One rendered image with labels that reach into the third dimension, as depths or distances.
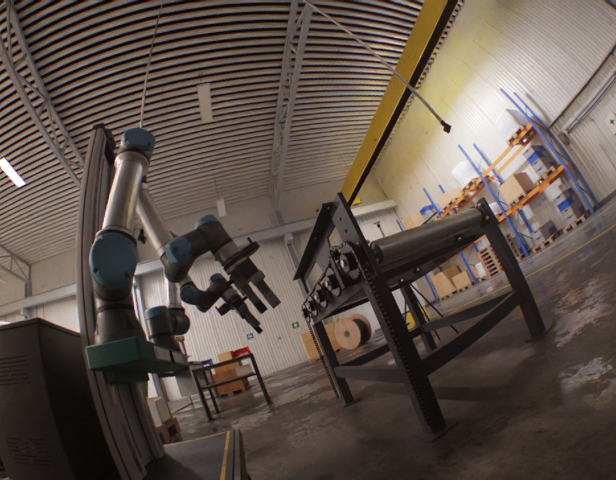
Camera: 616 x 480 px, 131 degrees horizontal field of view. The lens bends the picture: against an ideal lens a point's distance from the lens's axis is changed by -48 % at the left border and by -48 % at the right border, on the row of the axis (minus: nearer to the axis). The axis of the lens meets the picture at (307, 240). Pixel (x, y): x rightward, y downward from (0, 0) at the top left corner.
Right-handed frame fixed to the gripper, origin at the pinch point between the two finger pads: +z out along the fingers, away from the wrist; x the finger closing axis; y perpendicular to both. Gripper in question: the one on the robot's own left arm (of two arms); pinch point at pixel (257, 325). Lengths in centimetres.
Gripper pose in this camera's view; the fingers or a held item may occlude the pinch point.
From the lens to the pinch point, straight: 119.0
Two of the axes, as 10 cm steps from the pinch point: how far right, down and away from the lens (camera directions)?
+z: 7.1, 6.2, -3.3
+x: -0.8, 5.3, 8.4
